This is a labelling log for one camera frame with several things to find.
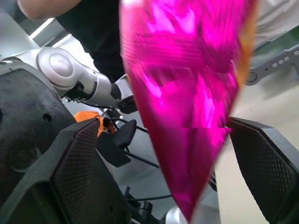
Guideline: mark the person in black shirt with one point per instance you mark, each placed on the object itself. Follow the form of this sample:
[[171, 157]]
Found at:
[[98, 35]]

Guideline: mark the orange snack bag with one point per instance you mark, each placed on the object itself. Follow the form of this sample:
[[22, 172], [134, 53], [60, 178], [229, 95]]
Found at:
[[87, 116]]

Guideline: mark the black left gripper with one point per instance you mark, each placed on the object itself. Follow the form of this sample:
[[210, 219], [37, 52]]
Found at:
[[128, 105]]

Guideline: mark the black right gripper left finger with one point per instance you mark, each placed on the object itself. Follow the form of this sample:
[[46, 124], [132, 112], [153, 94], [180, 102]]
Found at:
[[70, 168]]

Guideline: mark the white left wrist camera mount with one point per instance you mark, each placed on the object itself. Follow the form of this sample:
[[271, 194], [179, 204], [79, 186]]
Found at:
[[123, 86]]

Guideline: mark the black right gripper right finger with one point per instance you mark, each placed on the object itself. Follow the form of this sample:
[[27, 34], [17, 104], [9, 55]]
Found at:
[[264, 161]]

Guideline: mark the magenta foil snack bag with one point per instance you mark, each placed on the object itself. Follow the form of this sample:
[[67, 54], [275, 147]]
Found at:
[[187, 93]]

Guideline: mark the grey conveyor frame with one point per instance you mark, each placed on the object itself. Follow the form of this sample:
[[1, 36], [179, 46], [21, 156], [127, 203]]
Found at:
[[273, 65]]

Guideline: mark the beige cloth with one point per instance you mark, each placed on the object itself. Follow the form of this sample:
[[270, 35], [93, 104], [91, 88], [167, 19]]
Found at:
[[273, 16]]

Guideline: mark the dark robot torso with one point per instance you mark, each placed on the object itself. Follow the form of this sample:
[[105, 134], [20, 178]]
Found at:
[[28, 121]]

